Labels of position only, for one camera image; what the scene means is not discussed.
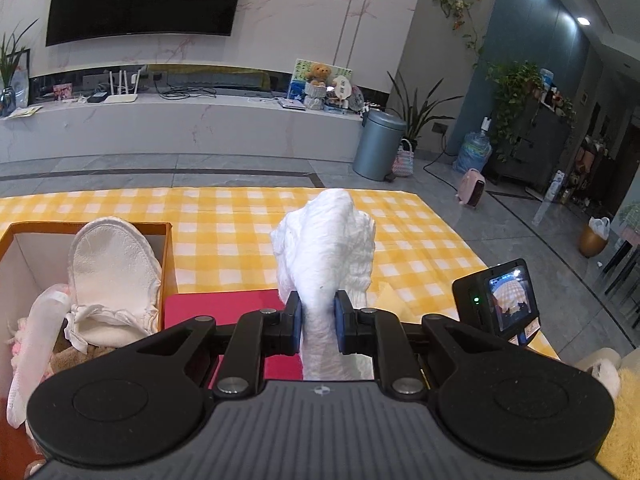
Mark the green poster board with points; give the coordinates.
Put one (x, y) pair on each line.
(297, 77)

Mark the small pink card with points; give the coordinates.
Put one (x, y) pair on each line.
(63, 92)

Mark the dark cabinet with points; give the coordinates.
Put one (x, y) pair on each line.
(530, 155)

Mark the orange cardboard box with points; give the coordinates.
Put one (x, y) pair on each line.
(170, 270)

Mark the wall outlet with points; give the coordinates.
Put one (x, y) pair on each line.
(439, 129)

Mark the flat white book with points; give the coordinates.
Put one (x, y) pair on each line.
(292, 105)

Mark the dark open shelf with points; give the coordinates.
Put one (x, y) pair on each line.
(592, 175)

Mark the white padded cloth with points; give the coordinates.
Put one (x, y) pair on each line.
(320, 240)

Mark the hanging vine plant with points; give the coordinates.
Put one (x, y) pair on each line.
(457, 10)

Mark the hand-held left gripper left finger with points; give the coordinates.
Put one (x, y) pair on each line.
(294, 325)

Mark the bushy vine plant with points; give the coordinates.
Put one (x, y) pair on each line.
(512, 85)

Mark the yellow fluffy blanket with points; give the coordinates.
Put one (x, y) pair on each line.
(625, 430)

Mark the pink space heater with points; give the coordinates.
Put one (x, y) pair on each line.
(473, 190)

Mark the blue water jug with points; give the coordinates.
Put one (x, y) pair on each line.
(472, 152)

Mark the gold pot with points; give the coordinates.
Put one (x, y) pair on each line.
(594, 245)

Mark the dark framed photo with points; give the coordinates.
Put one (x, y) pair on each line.
(26, 75)

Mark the tall leafy potted plant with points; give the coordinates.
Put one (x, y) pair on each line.
(420, 110)

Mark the brown plush toy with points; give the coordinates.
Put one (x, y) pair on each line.
(70, 357)

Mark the white plastic bag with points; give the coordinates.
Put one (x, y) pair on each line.
(600, 227)

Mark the white marble tv console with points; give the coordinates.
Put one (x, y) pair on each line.
(175, 130)

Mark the green plant in glass vase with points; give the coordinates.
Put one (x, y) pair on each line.
(7, 60)

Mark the red cube box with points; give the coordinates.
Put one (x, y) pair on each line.
(220, 305)

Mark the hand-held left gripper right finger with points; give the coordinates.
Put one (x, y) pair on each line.
(342, 325)

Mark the small black box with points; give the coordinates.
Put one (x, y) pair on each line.
(97, 98)

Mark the white router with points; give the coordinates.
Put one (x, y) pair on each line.
(121, 99)

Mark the white knitted pot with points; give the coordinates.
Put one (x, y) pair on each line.
(316, 97)

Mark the loose papers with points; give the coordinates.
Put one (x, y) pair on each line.
(24, 111)

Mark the pastel woven bag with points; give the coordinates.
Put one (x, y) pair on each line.
(404, 162)

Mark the yellow checkered tablecloth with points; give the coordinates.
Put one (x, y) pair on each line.
(210, 220)

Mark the white round fan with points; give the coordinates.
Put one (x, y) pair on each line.
(341, 87)

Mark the dark chair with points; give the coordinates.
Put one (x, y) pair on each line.
(620, 270)

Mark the small teddy bear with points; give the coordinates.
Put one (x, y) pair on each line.
(318, 74)

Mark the pink white knitted toy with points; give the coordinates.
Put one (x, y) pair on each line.
(17, 340)

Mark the grey blue trash can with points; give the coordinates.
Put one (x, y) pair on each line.
(377, 147)

